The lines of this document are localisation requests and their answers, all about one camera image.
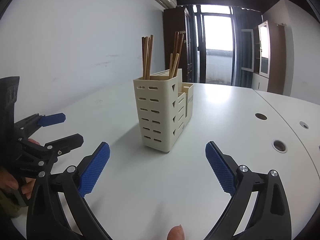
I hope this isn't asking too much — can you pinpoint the dark brown chopstick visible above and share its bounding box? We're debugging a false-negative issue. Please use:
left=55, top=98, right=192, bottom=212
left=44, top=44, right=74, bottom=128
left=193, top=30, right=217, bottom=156
left=176, top=32, right=184, bottom=69
left=173, top=31, right=179, bottom=60
left=142, top=37, right=146, bottom=79
left=146, top=35, right=153, bottom=80

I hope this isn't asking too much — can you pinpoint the person's left hand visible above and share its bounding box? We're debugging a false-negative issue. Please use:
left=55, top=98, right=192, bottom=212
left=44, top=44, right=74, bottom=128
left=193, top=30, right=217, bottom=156
left=1, top=141, right=36, bottom=200

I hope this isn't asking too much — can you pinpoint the person's right hand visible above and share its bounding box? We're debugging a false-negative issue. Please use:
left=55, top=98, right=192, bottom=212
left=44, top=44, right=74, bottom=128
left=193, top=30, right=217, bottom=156
left=167, top=225, right=185, bottom=240

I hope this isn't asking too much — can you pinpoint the cream plastic utensil holder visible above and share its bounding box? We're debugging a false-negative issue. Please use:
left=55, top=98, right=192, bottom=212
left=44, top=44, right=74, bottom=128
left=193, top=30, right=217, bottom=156
left=133, top=69, right=194, bottom=152

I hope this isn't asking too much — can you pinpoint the brown white glass cabinet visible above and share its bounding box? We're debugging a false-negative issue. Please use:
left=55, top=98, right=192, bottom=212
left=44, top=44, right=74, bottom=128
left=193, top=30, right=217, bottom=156
left=242, top=21, right=286, bottom=94

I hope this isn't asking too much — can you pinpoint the glass balcony door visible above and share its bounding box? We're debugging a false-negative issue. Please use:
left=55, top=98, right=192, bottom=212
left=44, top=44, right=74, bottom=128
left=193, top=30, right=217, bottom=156
left=193, top=4, right=235, bottom=85

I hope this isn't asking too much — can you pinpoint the dark blue curtain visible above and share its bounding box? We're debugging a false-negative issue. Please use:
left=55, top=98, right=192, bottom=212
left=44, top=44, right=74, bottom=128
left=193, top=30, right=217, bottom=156
left=231, top=7, right=263, bottom=88

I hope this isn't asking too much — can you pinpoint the black camera module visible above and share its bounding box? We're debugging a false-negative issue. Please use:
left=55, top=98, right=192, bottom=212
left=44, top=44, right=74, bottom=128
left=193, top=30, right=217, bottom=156
left=0, top=76, right=20, bottom=144

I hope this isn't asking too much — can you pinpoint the table cable grommet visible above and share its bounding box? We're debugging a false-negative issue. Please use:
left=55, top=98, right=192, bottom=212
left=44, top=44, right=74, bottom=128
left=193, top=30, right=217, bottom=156
left=255, top=113, right=267, bottom=120
left=299, top=121, right=309, bottom=129
left=272, top=140, right=287, bottom=154

